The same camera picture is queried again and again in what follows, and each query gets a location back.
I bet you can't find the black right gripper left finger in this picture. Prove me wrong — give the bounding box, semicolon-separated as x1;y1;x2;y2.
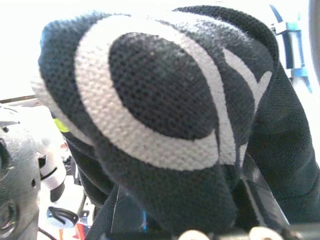
107;185;151;235

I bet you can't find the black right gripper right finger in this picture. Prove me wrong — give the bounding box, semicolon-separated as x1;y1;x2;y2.
234;153;292;230

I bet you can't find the black garment with printed letters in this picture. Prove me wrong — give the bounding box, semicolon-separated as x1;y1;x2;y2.
31;5;320;240

